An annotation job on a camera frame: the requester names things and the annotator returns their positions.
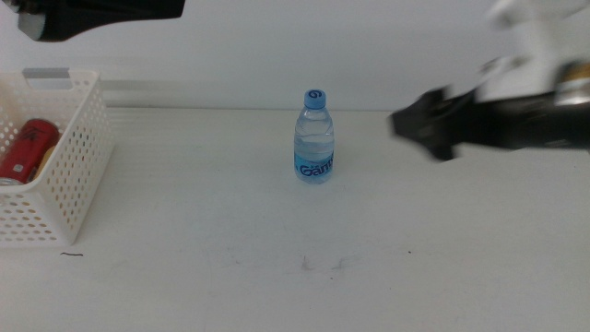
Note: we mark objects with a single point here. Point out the white perforated plastic basket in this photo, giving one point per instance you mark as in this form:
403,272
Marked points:
69,184

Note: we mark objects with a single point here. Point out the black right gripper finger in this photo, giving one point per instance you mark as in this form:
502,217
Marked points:
438,124

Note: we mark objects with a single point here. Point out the clear water bottle blue label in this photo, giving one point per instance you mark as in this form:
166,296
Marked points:
313,152

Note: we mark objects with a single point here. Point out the red cola can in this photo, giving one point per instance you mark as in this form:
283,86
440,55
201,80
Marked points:
25,150

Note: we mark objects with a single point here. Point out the white wall trunking strip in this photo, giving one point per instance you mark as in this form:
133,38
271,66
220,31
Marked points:
184,92

